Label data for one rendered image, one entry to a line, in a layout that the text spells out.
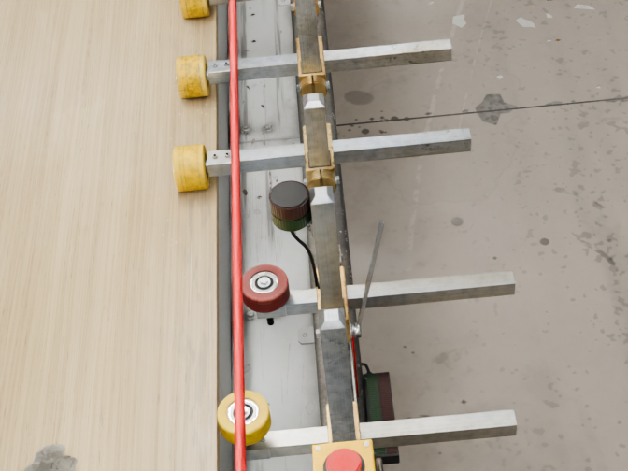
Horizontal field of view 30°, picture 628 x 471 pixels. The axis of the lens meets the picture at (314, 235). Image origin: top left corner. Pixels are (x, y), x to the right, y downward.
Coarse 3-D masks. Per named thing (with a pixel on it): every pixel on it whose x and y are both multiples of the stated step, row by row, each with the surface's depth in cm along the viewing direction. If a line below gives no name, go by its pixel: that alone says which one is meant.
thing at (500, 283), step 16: (496, 272) 197; (512, 272) 196; (352, 288) 197; (384, 288) 196; (400, 288) 196; (416, 288) 196; (432, 288) 195; (448, 288) 195; (464, 288) 195; (480, 288) 195; (496, 288) 195; (512, 288) 196; (288, 304) 195; (304, 304) 195; (352, 304) 196; (368, 304) 196; (384, 304) 197; (400, 304) 197
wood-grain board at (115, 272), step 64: (0, 0) 252; (64, 0) 251; (128, 0) 249; (0, 64) 238; (64, 64) 236; (128, 64) 234; (0, 128) 224; (64, 128) 223; (128, 128) 222; (192, 128) 220; (0, 192) 213; (64, 192) 211; (128, 192) 210; (192, 192) 209; (0, 256) 202; (64, 256) 201; (128, 256) 200; (192, 256) 199; (0, 320) 192; (64, 320) 191; (128, 320) 190; (192, 320) 189; (0, 384) 184; (64, 384) 183; (128, 384) 182; (192, 384) 181; (0, 448) 176; (128, 448) 174; (192, 448) 173
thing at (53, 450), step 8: (48, 448) 173; (56, 448) 174; (64, 448) 175; (40, 456) 173; (48, 456) 173; (56, 456) 173; (64, 456) 173; (32, 464) 171; (40, 464) 171; (48, 464) 172; (56, 464) 171; (64, 464) 172; (72, 464) 172
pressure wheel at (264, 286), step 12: (264, 264) 195; (252, 276) 194; (264, 276) 194; (276, 276) 194; (252, 288) 192; (264, 288) 192; (276, 288) 192; (288, 288) 193; (252, 300) 191; (264, 300) 190; (276, 300) 191; (264, 312) 193
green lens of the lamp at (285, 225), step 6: (306, 216) 173; (276, 222) 174; (282, 222) 173; (288, 222) 173; (294, 222) 173; (300, 222) 173; (306, 222) 174; (282, 228) 174; (288, 228) 173; (294, 228) 174; (300, 228) 174
